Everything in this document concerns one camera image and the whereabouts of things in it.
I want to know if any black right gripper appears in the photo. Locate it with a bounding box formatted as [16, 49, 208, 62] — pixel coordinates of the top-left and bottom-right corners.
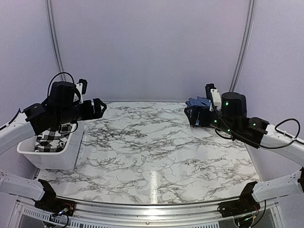
[185, 105, 238, 137]

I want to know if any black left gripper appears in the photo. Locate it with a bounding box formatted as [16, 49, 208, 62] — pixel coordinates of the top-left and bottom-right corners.
[56, 97, 106, 125]

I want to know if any black white checkered shirt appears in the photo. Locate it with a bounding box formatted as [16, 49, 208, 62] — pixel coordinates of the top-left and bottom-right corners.
[34, 123, 78, 152]

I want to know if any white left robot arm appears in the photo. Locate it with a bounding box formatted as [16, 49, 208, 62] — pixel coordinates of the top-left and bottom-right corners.
[0, 81, 107, 211]

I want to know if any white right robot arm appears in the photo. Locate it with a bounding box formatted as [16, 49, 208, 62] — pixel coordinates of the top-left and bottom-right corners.
[184, 89, 304, 213]

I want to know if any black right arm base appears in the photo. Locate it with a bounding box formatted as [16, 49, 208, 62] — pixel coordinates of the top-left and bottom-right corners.
[217, 181, 260, 218]

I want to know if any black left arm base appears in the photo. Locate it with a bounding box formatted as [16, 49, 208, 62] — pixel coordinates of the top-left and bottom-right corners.
[34, 179, 76, 217]

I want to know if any folded blue checkered shirt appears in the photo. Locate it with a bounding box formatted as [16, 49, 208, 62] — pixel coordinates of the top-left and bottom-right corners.
[185, 96, 211, 107]

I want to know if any white plastic bin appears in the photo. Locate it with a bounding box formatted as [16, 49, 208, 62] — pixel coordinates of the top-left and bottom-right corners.
[17, 123, 84, 170]

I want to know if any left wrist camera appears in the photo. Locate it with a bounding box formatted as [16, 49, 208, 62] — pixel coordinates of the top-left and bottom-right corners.
[76, 78, 87, 104]

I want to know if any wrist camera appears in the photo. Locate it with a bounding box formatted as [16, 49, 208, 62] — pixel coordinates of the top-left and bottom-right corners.
[76, 78, 87, 104]
[205, 84, 222, 112]

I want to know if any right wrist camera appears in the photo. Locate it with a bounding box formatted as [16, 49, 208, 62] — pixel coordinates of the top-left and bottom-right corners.
[205, 84, 222, 112]

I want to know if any aluminium front frame rail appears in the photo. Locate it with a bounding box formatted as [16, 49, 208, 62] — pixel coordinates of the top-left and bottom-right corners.
[14, 187, 278, 228]

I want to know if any right aluminium wall post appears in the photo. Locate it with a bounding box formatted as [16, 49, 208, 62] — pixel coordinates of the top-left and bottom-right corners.
[229, 0, 256, 92]

